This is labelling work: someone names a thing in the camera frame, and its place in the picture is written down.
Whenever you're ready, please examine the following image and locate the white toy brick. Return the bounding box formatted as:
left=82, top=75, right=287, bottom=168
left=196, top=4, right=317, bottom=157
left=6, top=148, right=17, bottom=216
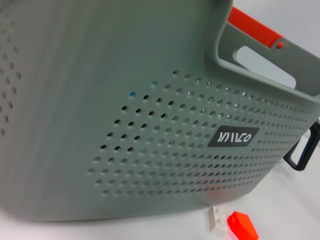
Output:
left=205, top=206, right=232, bottom=237

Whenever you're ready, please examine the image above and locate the red sloped toy brick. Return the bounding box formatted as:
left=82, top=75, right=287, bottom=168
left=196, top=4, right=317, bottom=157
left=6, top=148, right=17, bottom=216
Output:
left=226, top=211, right=260, bottom=240

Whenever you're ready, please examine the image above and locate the grey perforated plastic storage basket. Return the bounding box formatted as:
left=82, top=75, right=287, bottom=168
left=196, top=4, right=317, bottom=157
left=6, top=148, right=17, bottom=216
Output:
left=0, top=0, right=320, bottom=223

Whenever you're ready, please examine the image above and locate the orange basket handle grip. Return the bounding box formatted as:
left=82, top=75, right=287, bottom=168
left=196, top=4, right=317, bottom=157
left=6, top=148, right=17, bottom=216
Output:
left=227, top=6, right=286, bottom=50

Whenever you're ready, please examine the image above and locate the glass carafe with black handle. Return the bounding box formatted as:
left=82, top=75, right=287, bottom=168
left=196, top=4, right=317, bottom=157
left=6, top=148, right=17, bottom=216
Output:
left=282, top=118, right=320, bottom=173

